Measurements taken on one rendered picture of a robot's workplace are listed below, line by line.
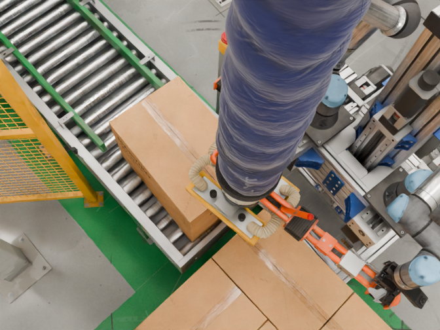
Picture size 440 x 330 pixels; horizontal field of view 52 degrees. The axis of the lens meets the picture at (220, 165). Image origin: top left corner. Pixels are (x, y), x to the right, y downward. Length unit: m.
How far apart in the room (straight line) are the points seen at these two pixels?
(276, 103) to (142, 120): 1.24
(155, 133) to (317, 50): 1.38
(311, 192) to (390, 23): 1.47
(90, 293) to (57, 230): 0.45
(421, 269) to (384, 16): 0.75
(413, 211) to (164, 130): 1.14
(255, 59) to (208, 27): 2.76
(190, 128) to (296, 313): 1.01
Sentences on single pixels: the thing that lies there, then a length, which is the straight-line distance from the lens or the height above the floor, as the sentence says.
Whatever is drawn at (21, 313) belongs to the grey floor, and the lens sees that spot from 2.99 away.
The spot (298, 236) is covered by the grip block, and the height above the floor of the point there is 1.28.
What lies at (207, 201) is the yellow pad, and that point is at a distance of 1.72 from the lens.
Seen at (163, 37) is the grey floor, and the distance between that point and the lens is 3.53.
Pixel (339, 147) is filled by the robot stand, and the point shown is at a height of 0.95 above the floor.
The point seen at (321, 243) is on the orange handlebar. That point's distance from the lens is 1.61.
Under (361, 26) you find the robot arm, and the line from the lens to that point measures 1.78.
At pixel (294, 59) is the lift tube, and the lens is 0.77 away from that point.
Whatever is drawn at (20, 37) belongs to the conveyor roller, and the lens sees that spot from 3.03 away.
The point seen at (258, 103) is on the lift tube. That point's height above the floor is 2.00.
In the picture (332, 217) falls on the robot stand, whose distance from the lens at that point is 2.79.
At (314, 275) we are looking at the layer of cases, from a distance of 2.34.
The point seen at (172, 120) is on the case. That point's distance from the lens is 2.08.
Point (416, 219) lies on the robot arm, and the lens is 1.39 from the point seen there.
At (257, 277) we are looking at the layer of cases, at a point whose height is 0.54.
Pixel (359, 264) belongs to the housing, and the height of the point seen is 1.27.
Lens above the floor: 2.80
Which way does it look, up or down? 68 degrees down
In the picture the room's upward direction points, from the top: 5 degrees clockwise
